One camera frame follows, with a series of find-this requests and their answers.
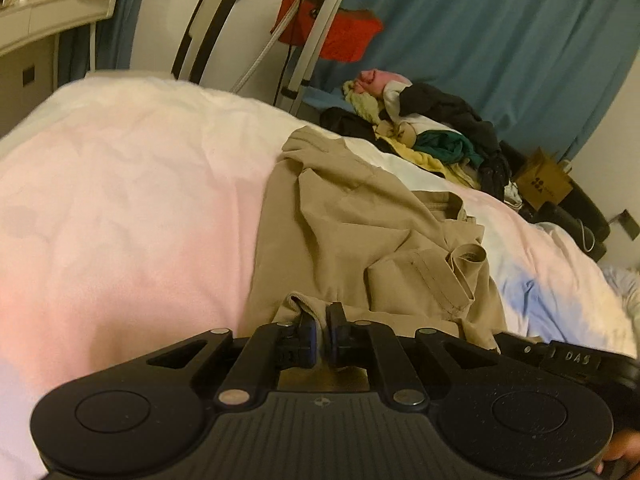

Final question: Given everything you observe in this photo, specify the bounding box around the red cloth bag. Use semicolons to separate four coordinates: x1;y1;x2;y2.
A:
279;0;384;63

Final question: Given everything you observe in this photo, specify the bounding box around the blue curtain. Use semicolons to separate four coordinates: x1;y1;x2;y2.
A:
58;0;142;86
305;0;639;158

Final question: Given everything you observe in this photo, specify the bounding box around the tan t-shirt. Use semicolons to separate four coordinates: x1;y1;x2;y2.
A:
240;128;506;350

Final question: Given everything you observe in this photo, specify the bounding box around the white dressing table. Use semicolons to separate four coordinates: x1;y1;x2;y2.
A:
1;0;116;134

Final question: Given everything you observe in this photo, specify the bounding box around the pile of mixed clothes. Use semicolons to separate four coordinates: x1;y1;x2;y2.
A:
319;70;523;210

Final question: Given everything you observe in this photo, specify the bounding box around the blue curtain right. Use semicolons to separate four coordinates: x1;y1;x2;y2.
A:
305;0;639;158

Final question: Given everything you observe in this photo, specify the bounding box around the blue curtain left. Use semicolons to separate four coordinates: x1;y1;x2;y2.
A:
58;0;142;86

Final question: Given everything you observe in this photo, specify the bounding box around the person right hand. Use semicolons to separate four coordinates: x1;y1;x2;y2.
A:
596;428;640;480

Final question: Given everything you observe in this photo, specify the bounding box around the black sofa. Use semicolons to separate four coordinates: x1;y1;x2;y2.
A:
500;141;611;262

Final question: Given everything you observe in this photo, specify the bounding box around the pastel tie-dye duvet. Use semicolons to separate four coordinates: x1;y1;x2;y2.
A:
1;78;639;479

